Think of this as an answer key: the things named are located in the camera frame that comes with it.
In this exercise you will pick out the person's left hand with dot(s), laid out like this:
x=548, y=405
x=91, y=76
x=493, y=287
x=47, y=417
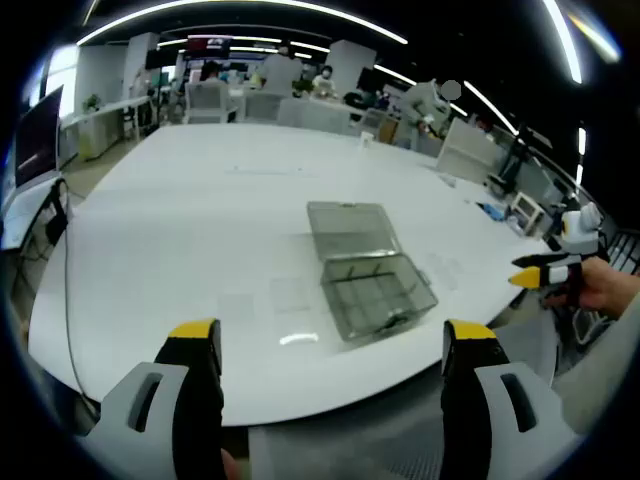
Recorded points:
x=235, y=467

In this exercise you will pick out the person's right hand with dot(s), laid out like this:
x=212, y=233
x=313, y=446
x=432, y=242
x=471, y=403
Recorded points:
x=607, y=290

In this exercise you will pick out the small white box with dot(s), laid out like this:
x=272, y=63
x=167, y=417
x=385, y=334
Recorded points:
x=366, y=141

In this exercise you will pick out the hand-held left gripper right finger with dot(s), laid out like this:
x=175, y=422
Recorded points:
x=462, y=400

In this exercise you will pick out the brown cardboard box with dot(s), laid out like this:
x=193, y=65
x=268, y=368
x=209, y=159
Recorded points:
x=387, y=131

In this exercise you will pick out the grey mesh office chair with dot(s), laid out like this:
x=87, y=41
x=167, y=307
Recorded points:
x=380, y=440

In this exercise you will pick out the clear grey guide fixture box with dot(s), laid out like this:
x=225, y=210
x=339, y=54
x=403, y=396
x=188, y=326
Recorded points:
x=350, y=230

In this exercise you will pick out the white board panel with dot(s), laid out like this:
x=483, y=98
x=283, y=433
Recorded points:
x=467, y=152

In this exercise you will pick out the small green potted plant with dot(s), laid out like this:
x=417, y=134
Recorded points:
x=91, y=102
x=302, y=87

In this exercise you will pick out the black tripod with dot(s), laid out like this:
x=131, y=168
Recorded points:
x=512, y=160

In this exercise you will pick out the black monitor on stand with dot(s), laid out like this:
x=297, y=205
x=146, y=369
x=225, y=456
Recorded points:
x=366, y=77

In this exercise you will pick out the laptop with dark screen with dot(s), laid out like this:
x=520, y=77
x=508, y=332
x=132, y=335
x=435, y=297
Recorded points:
x=37, y=135

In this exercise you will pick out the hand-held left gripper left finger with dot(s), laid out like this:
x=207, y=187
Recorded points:
x=195, y=400

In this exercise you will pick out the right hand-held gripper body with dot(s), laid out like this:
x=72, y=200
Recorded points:
x=580, y=232

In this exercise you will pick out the ceiling light strips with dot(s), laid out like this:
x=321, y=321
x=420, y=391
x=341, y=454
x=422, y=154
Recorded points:
x=570, y=50

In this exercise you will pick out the black metal rack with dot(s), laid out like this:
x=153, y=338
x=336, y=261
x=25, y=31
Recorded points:
x=622, y=250

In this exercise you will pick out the blue cloth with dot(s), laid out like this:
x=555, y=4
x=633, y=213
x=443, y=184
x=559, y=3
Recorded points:
x=492, y=211

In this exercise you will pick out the small white cabinet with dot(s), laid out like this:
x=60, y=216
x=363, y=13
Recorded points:
x=527, y=212

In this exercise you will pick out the red wall display screen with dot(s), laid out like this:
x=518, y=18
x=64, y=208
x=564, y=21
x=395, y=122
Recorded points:
x=209, y=44

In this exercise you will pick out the white shelf unit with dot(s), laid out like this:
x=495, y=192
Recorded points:
x=100, y=125

